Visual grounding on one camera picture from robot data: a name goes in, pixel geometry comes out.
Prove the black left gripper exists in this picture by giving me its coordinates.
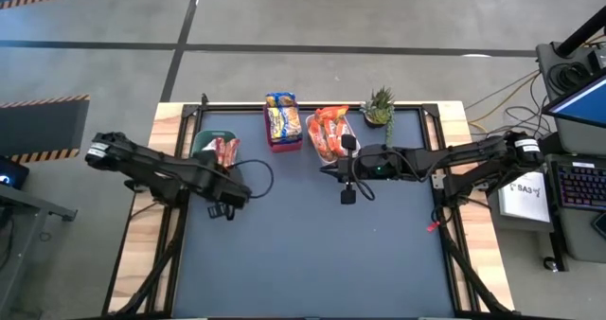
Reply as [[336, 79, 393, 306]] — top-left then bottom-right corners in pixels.
[[198, 168, 252, 221]]

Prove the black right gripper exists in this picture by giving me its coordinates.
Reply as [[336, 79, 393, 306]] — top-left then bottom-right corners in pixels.
[[319, 134, 413, 189]]

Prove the white plastic bin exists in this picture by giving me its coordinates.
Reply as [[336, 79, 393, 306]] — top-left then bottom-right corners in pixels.
[[305, 113, 362, 168]]

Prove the red plastic bin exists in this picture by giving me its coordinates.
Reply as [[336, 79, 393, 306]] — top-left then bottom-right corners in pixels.
[[262, 102, 304, 154]]

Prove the potted succulent plant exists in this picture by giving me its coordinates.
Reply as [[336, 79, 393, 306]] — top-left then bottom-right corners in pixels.
[[360, 85, 397, 145]]

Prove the teal plastic bin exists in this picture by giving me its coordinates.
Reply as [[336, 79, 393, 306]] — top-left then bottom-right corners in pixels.
[[191, 129, 238, 169]]

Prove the grey-blue table mat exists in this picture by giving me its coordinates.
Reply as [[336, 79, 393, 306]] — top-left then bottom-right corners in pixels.
[[172, 109, 455, 319]]

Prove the white paper sign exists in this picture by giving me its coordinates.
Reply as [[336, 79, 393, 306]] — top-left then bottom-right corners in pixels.
[[497, 169, 553, 224]]

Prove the grey metal desk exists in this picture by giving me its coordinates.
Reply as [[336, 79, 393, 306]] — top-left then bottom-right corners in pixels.
[[0, 182, 80, 320]]

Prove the black device with blue light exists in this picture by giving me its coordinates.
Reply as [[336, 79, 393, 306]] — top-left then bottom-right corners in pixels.
[[0, 156, 30, 191]]

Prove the black backlit keyboard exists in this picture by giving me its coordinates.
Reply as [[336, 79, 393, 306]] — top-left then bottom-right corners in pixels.
[[551, 161, 606, 212]]

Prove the laptop computer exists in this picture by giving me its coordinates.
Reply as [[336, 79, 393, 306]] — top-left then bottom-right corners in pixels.
[[534, 40, 606, 264]]

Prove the monitor with blue screen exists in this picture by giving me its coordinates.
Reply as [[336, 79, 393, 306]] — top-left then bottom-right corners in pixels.
[[542, 71, 606, 130]]

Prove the dark rounded device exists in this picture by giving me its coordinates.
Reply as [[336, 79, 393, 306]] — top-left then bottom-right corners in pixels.
[[591, 210, 606, 239]]

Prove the black diagonal pole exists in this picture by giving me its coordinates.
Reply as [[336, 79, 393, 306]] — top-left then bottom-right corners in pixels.
[[554, 7, 606, 59]]

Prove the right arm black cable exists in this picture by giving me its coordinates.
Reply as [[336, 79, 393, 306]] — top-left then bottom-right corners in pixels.
[[350, 175, 378, 202]]

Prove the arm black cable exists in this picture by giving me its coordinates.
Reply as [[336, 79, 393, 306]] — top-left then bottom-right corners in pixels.
[[226, 158, 276, 200], [350, 175, 378, 202]]

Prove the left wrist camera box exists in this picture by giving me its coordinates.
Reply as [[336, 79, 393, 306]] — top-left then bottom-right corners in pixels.
[[193, 150, 219, 169]]

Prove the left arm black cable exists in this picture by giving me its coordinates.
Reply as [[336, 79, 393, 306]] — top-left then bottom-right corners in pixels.
[[226, 158, 276, 200]]

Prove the black metal rig frame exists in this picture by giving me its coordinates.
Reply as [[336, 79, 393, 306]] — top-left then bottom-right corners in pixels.
[[101, 102, 517, 320]]

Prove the yellow floor cable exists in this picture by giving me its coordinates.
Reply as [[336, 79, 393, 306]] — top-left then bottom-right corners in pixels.
[[466, 71, 541, 134]]

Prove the black floor cable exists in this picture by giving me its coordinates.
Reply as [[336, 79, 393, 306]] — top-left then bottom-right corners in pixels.
[[482, 73, 553, 144]]

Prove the coiled black cable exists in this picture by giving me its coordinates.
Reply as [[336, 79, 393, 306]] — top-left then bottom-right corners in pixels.
[[548, 62, 593, 92]]

